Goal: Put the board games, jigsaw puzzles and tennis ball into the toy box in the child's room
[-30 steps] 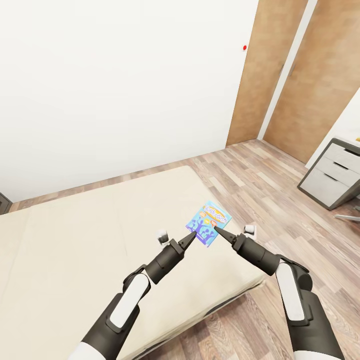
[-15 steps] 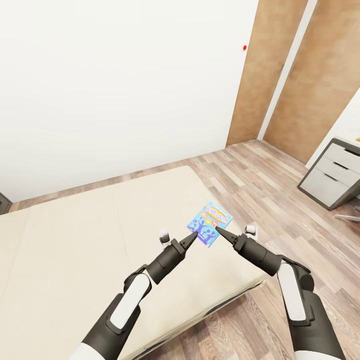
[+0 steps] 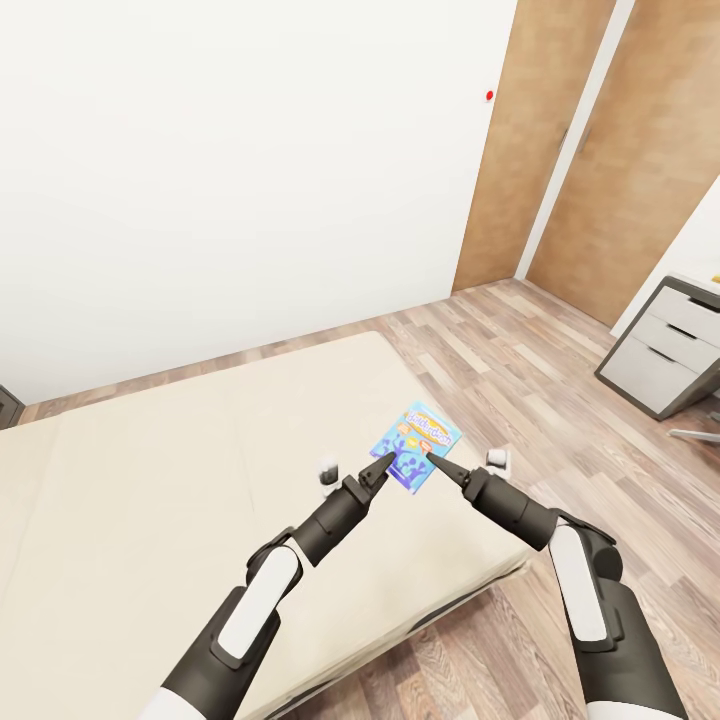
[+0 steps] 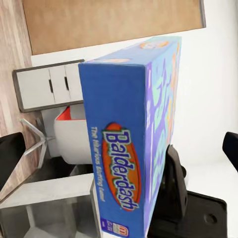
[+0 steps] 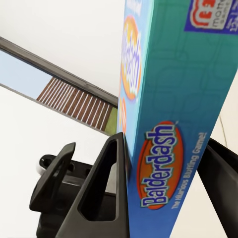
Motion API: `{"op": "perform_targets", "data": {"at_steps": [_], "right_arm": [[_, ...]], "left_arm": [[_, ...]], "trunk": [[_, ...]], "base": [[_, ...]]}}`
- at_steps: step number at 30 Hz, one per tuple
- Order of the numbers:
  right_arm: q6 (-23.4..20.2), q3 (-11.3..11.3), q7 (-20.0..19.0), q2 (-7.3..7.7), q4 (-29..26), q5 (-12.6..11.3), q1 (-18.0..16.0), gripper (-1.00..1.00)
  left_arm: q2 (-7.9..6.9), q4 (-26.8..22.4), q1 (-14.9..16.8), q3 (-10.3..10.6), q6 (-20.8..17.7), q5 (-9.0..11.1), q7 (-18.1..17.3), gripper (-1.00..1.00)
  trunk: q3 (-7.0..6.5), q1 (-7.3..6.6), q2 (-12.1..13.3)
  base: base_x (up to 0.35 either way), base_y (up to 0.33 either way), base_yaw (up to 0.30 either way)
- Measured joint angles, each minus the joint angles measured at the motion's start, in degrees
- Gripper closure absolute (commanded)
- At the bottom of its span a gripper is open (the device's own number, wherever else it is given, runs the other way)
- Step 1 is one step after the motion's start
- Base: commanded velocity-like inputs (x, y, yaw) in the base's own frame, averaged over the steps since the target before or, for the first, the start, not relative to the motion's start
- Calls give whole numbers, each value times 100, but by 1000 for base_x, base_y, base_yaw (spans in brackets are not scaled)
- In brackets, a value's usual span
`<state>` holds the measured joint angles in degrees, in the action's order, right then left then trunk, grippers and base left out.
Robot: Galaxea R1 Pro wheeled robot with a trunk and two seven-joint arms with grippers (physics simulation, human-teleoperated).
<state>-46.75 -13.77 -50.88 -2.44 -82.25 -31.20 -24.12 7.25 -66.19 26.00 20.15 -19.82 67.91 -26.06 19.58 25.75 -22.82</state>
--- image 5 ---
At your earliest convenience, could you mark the board game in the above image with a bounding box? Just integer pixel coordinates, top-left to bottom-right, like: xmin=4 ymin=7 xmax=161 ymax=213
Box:
xmin=117 ymin=0 xmax=238 ymax=238

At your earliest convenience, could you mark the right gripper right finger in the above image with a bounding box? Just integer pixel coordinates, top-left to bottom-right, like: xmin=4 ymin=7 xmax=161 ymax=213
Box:
xmin=197 ymin=138 xmax=238 ymax=238

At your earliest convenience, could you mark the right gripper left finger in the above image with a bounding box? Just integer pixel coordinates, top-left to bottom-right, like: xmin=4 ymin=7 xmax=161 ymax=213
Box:
xmin=55 ymin=132 xmax=130 ymax=238

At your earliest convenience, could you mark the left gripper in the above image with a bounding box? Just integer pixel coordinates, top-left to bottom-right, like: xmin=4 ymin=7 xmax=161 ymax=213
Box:
xmin=29 ymin=142 xmax=116 ymax=238

